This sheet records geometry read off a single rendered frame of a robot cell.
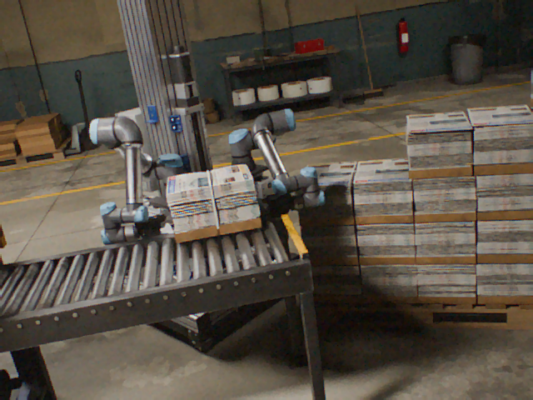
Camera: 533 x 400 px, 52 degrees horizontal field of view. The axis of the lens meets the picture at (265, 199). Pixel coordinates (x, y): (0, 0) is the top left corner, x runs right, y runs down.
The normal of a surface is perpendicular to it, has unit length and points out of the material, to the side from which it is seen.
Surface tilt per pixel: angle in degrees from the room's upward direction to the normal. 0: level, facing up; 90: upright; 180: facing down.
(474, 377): 0
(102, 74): 90
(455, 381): 0
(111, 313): 90
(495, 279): 90
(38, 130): 90
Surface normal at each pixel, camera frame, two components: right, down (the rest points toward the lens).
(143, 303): 0.15, 0.32
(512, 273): -0.25, 0.36
